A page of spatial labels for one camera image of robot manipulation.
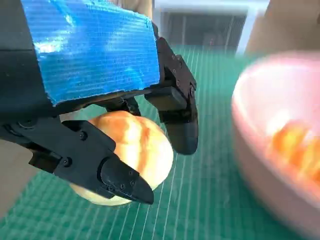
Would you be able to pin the pink bowl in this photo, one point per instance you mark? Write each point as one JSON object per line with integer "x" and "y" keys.
{"x": 262, "y": 100}

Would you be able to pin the long toy bread loaf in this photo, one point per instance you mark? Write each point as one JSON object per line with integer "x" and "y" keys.
{"x": 295, "y": 147}

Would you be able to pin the round toy bread bun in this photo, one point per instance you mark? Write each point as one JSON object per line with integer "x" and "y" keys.
{"x": 145, "y": 145}

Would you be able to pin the green cutting mat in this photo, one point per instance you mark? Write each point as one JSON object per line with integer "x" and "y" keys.
{"x": 200, "y": 187}

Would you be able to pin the white cabinet with mesh panel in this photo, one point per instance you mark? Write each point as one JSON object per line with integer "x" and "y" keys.
{"x": 205, "y": 27}

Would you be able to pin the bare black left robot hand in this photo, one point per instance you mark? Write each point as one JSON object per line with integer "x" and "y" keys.
{"x": 87, "y": 55}

